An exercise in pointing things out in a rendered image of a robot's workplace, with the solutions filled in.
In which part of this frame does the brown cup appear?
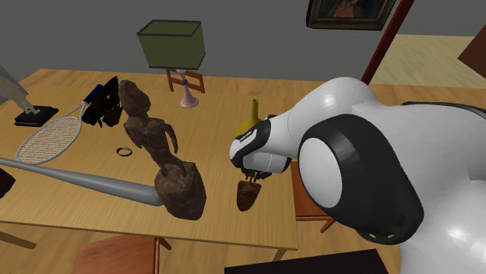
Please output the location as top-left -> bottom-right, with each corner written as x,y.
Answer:
236,179 -> 263,213

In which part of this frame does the wooden table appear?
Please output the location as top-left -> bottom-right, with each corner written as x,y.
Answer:
0,84 -> 300,263

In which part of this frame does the yellow narrow-necked vase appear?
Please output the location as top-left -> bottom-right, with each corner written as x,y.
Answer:
234,98 -> 263,140

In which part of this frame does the brown wooden chair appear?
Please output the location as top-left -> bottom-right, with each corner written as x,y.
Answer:
290,160 -> 337,234
165,68 -> 206,95
71,234 -> 173,274

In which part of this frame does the brown stone figure statue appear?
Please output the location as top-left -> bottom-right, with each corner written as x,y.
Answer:
118,79 -> 207,221

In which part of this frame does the green shade pink table lamp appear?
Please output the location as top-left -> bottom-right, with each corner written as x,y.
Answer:
136,19 -> 206,110

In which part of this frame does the grey baseball bat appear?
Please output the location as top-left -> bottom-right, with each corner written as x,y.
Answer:
0,156 -> 164,208

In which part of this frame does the black bag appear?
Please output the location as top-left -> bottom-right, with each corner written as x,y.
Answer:
81,76 -> 125,128

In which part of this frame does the white tennis racket blue grip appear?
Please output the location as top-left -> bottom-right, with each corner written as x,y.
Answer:
15,83 -> 106,167

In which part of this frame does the beige object on black base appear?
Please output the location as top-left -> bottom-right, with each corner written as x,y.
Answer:
0,63 -> 60,128

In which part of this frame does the brown wooden furniture piece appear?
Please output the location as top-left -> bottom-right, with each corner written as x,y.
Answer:
456,35 -> 486,79

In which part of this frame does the dark red door frame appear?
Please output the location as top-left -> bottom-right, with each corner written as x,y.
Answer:
360,0 -> 416,85

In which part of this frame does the dark framed wall picture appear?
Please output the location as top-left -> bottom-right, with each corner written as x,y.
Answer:
305,0 -> 398,32

